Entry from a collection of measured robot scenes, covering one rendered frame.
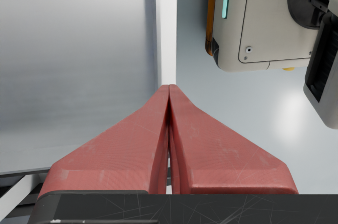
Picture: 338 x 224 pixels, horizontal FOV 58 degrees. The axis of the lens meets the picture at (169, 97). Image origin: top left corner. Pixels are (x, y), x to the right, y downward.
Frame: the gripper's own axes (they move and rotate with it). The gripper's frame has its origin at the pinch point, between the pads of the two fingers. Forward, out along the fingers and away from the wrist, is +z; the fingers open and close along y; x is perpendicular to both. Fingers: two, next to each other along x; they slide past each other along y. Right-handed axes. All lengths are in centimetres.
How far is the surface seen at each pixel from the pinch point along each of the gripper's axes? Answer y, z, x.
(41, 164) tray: 15.1, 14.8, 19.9
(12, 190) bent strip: 19.1, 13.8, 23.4
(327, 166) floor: -103, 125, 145
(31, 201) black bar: 18.4, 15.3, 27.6
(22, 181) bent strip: 18.4, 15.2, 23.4
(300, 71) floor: -65, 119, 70
